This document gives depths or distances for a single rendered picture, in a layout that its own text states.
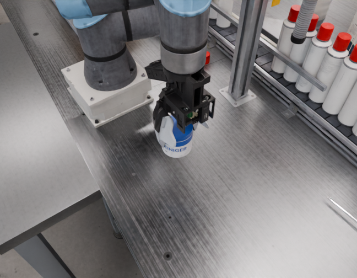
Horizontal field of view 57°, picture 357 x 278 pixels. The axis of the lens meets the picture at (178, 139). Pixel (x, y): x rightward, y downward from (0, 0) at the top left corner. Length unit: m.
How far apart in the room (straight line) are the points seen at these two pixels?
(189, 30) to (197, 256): 0.47
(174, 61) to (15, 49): 0.91
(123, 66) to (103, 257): 1.01
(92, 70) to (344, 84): 0.65
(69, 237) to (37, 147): 0.85
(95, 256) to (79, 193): 0.85
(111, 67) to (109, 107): 0.12
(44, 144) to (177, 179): 0.38
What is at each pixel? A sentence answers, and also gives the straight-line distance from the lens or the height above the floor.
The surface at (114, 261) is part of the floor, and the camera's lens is 1.65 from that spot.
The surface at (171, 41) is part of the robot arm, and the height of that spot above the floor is 1.25.
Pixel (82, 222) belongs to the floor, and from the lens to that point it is 1.76.
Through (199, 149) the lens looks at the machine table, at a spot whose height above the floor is 0.83.
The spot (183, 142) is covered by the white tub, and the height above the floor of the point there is 0.99.
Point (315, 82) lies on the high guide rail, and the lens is 0.95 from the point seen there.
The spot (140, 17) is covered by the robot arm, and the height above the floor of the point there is 1.11.
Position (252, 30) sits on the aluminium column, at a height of 1.07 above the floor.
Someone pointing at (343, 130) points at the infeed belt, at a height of 0.88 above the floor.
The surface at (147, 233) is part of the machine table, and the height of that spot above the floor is 0.83.
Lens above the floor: 1.53
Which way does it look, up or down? 50 degrees down
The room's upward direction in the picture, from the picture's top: straight up
